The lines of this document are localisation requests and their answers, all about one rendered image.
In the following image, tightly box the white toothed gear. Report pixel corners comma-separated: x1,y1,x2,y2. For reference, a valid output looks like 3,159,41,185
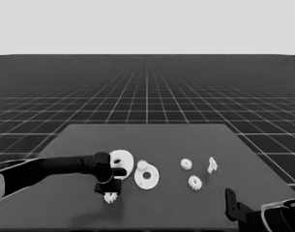
188,174,203,191
180,158,193,171
103,191,120,205
136,159,149,172

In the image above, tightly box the large thick white disc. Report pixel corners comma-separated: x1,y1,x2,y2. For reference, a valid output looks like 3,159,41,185
108,149,135,178

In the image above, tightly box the small white T-shaped piece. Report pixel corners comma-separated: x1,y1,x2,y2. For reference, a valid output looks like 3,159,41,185
207,156,219,175

